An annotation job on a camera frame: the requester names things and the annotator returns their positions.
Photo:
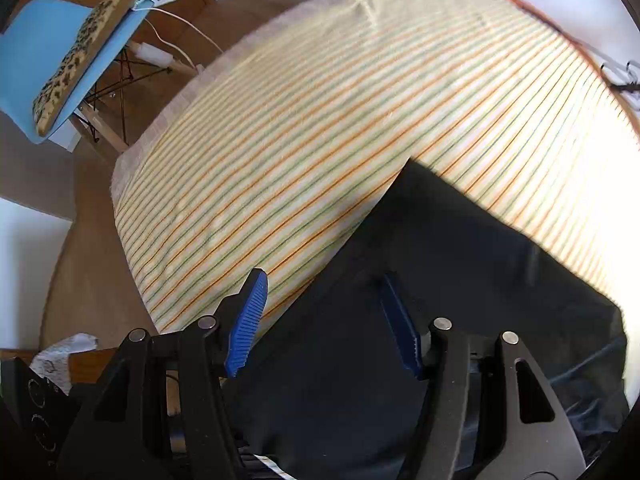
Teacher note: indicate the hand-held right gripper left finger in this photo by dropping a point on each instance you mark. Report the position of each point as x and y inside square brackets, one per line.
[247, 320]

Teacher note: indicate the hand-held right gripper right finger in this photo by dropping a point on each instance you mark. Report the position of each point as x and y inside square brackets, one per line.
[400, 330]

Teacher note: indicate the black pants with yellow lines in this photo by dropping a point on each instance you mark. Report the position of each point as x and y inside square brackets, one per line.
[450, 260]

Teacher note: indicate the white patterned cloth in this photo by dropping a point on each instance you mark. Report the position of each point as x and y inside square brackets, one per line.
[60, 355]

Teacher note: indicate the yellow striped sheet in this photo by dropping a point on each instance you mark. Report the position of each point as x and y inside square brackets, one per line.
[325, 135]

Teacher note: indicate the pink checked blanket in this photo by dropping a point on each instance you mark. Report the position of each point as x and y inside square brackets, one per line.
[150, 127]

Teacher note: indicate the leopard print seat cushion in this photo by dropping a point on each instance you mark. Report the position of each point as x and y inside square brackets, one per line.
[80, 55]

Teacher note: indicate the light blue chair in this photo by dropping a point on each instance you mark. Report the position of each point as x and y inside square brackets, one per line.
[30, 60]

